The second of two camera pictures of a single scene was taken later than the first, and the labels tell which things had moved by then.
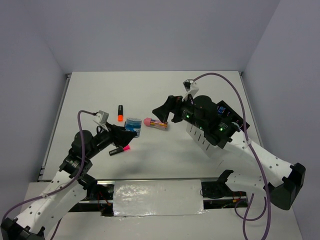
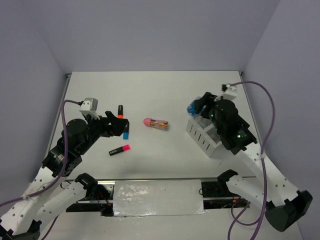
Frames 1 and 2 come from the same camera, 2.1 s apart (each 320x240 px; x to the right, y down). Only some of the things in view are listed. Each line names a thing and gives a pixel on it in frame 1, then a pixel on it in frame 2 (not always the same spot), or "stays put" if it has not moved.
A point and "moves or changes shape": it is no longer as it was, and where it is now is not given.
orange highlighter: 120,113 stays put
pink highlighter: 115,151 stays put
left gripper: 118,134 → 110,130
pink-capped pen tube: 156,124 stays put
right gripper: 173,103 → 208,97
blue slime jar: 133,124 moves or changes shape
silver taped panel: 140,198 stays put
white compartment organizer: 198,135 stays put
